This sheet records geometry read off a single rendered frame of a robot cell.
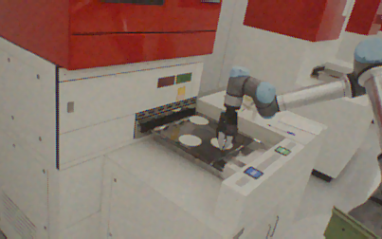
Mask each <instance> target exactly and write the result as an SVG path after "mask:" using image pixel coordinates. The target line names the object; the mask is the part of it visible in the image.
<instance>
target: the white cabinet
mask: <svg viewBox="0 0 382 239"><path fill-rule="evenodd" d="M317 157H318V152H317V153H315V154H314V155H313V156H312V157H311V158H310V159H309V160H308V161H307V162H306V163H305V164H304V165H303V166H301V167H300V168H299V169H298V170H297V173H296V174H295V175H293V176H292V177H291V178H290V179H289V180H288V181H287V182H286V183H285V184H284V185H283V186H282V187H281V188H280V189H279V190H277V191H276V192H275V193H274V194H273V195H272V196H271V197H270V198H269V199H268V200H267V201H266V202H265V203H264V204H263V205H262V206H261V207H260V208H259V209H258V210H256V212H254V214H253V215H251V217H249V218H248V220H246V221H245V222H244V223H243V225H242V226H240V228H238V229H237V230H236V231H235V232H234V233H233V234H232V235H230V236H229V237H228V239H281V237H283V235H284V234H285V233H286V232H287V230H288V229H289V228H290V227H291V226H292V222H293V220H294V216H295V215H296V212H297V209H298V206H299V204H300V201H301V199H302V195H303V193H304V191H305V187H306V185H307V183H308V179H309V177H310V174H311V172H312V170H313V166H314V164H315V163H316V158H317ZM99 239H224V238H223V237H221V236H219V235H218V234H216V233H215V232H214V231H212V230H211V229H208V227H207V226H205V225H203V224H202V223H200V222H199V221H198V220H196V219H195V218H194V217H191V215H189V214H188V213H186V212H184V211H183V210H181V209H180V208H179V207H177V206H175V204H173V202H171V201H169V200H168V199H167V198H164V196H161V194H159V193H157V192H156V191H154V190H153V189H152V188H150V187H148V185H145V183H143V182H141V181H140V180H138V179H137V178H136V177H134V176H133V175H131V174H129V172H126V171H125V170H124V169H122V168H121V167H120V166H118V165H117V164H116V163H114V162H113V161H111V160H110V159H109V158H107V157H106V156H104V170H103V181H102V192H101V215H100V237H99Z"/></svg>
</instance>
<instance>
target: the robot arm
mask: <svg viewBox="0 0 382 239"><path fill-rule="evenodd" d="M249 73H250V70H249V69H247V68H245V67H239V66H234V67H232V69H231V71H230V74H229V80H228V83H227V93H226V95H224V97H225V98H224V107H226V108H227V110H226V112H225V114H223V112H221V115H220V118H219V120H218V126H217V127H216V137H217V140H218V146H219V147H220V149H221V150H226V148H227V147H228V146H229V145H230V144H231V143H232V141H233V140H234V139H235V138H236V137H237V131H238V128H237V125H238V123H237V115H238V113H237V112H236V111H235V110H240V107H241V105H242V104H243V98H244V95H246V96H248V97H250V98H251V99H252V100H253V103H254V104H255V106H256V110H257V112H258V113H259V115H260V116H261V117H262V118H264V119H266V120H269V119H272V118H274V117H275V115H276V113H280V112H283V111H286V110H293V109H296V108H299V107H305V106H307V105H310V104H317V103H320V102H324V101H331V100H337V99H340V98H344V97H348V98H349V99H352V98H356V97H361V96H364V95H366V94H367V96H368V102H369V105H370V110H371V112H372V115H373V123H374V126H375V132H376V134H377V136H378V142H379V145H380V148H381V152H380V153H378V156H377V157H376V158H377V161H378V167H379V170H380V173H381V181H380V183H379V185H378V186H377V188H376V189H375V190H374V191H373V193H371V195H370V196H369V197H368V199H366V201H365V202H363V203H362V204H361V205H358V206H356V208H353V209H351V210H349V211H348V212H346V213H348V214H349V215H351V216H352V217H353V218H354V219H355V220H356V221H358V222H359V223H360V224H362V225H363V226H365V227H367V228H368V230H371V231H372V232H374V233H375V234H377V235H379V237H382V37H371V38H368V39H366V40H363V41H362V42H360V43H359V44H358V45H357V46H356V47H355V50H354V71H353V72H350V73H348V74H345V75H343V77H342V78H338V79H335V80H333V81H328V82H325V83H317V84H314V85H308V86H305V87H303V88H297V89H294V90H291V91H286V92H283V93H281V94H276V87H275V85H272V84H271V83H268V82H265V81H260V80H258V79H256V78H252V77H251V76H249V75H250V74H249ZM224 131H225V133H224ZM225 135H226V136H227V140H226V141H225V144H224V137H225ZM223 144H224V147H223Z"/></svg>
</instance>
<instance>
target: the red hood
mask: <svg viewBox="0 0 382 239"><path fill-rule="evenodd" d="M222 3H223V0H0V36H3V37H5V38H6V39H9V40H11V41H12V42H14V43H15V44H16V45H19V46H21V47H24V48H26V49H27V50H30V51H32V52H33V53H36V54H38V55H39V56H42V57H44V58H45V59H47V60H49V61H51V62H52V63H54V64H57V65H59V66H61V67H63V68H64V69H67V70H75V69H88V68H94V67H100V66H112V65H118V64H135V63H141V62H153V61H159V60H165V59H177V58H183V57H189V56H201V55H208V54H212V53H213V47H214V43H215V35H216V32H217V28H218V21H219V17H220V13H221V7H222Z"/></svg>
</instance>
